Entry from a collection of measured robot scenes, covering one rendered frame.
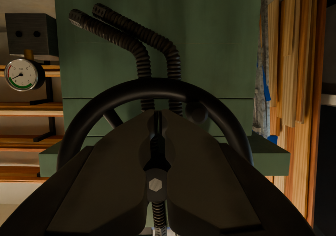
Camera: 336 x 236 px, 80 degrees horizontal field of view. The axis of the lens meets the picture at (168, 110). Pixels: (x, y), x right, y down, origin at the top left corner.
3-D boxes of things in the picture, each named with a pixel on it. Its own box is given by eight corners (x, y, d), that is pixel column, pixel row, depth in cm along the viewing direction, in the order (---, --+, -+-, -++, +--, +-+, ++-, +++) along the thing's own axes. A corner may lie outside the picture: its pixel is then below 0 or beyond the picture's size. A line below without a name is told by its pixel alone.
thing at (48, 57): (45, 12, 39) (48, 55, 40) (73, 28, 51) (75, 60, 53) (1, 12, 39) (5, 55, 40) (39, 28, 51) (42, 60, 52)
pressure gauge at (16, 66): (35, 47, 38) (39, 91, 39) (46, 50, 41) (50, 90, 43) (0, 47, 37) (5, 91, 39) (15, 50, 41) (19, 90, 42)
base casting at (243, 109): (257, 98, 46) (254, 137, 48) (206, 88, 103) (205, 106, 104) (59, 98, 45) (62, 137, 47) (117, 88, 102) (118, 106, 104)
